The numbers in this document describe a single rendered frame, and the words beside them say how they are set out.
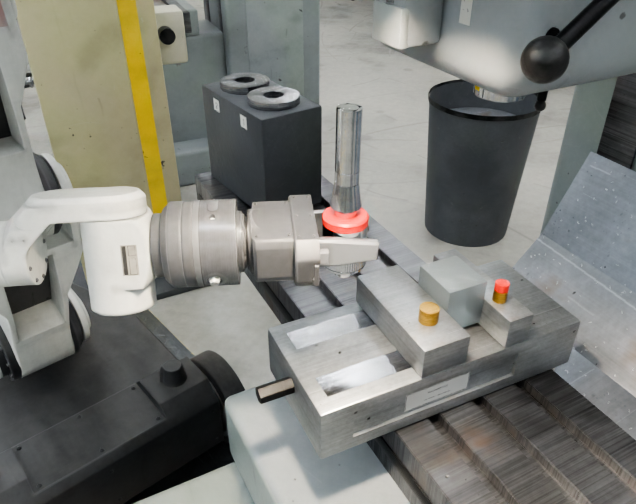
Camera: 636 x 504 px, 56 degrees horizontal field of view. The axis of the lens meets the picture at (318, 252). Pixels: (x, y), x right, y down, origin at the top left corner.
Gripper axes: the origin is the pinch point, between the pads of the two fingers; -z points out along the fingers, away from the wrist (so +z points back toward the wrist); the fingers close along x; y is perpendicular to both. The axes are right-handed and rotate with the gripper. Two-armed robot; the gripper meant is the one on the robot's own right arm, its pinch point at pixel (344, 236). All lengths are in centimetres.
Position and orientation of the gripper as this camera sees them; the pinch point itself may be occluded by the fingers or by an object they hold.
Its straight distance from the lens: 62.4
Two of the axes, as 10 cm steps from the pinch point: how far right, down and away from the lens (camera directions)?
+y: -0.1, 8.3, 5.5
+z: -9.9, 0.5, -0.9
